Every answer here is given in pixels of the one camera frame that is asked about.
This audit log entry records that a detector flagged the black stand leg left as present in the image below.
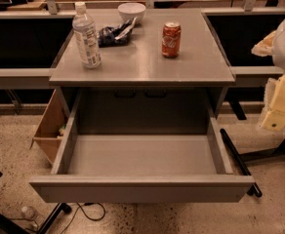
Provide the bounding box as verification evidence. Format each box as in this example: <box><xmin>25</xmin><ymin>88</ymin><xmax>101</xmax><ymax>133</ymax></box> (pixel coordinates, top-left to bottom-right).
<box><xmin>36</xmin><ymin>203</ymin><xmax>72</xmax><ymax>234</ymax></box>

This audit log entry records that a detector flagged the plastic bottle on floor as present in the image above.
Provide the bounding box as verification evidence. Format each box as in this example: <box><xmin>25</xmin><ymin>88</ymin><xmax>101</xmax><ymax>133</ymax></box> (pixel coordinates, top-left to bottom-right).
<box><xmin>20</xmin><ymin>206</ymin><xmax>39</xmax><ymax>230</ymax></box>

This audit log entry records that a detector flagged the grey top drawer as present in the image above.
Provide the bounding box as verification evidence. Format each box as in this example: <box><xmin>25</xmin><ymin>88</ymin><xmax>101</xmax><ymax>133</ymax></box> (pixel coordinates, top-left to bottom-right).
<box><xmin>30</xmin><ymin>88</ymin><xmax>254</xmax><ymax>203</ymax></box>

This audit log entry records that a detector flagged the orange soda can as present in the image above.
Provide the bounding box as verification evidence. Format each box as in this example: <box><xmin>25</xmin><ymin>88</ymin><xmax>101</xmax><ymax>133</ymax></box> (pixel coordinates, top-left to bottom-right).
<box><xmin>162</xmin><ymin>21</ymin><xmax>182</xmax><ymax>58</ymax></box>

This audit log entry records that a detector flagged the grey drawer cabinet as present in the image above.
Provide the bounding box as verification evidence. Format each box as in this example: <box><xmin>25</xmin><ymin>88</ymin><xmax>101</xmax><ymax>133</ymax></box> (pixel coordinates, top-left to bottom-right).
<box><xmin>50</xmin><ymin>8</ymin><xmax>235</xmax><ymax>88</ymax></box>

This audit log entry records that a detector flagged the crumpled dark chip bag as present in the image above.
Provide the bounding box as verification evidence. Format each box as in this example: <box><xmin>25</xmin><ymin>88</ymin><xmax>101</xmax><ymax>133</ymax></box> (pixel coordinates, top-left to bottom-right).
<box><xmin>97</xmin><ymin>18</ymin><xmax>137</xmax><ymax>48</ymax></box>

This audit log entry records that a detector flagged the black floor cable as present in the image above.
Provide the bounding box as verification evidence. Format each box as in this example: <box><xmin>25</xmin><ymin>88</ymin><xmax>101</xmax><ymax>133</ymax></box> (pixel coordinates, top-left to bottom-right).
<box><xmin>59</xmin><ymin>202</ymin><xmax>106</xmax><ymax>234</ymax></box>

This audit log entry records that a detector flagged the clear plastic water bottle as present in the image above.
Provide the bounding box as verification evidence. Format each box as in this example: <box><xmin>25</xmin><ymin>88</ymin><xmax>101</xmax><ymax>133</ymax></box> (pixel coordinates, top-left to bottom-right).
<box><xmin>72</xmin><ymin>2</ymin><xmax>101</xmax><ymax>69</ymax></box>

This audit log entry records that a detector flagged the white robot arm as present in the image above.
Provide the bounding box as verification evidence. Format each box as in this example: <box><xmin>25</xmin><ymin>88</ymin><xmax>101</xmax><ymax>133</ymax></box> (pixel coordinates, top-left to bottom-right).
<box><xmin>251</xmin><ymin>19</ymin><xmax>285</xmax><ymax>131</ymax></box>

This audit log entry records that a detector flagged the black metal floor bar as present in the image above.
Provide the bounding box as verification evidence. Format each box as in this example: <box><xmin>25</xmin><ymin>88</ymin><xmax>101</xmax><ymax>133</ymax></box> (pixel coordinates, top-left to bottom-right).
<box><xmin>221</xmin><ymin>129</ymin><xmax>263</xmax><ymax>198</ymax></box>

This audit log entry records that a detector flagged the cardboard box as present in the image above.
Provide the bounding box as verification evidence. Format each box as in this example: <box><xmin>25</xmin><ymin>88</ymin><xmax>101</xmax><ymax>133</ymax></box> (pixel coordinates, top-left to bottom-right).
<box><xmin>33</xmin><ymin>91</ymin><xmax>67</xmax><ymax>164</ymax></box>

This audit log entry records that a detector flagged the white bowl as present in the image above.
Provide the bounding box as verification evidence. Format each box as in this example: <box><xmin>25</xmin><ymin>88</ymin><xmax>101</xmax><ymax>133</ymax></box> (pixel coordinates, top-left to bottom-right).
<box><xmin>118</xmin><ymin>2</ymin><xmax>146</xmax><ymax>24</ymax></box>

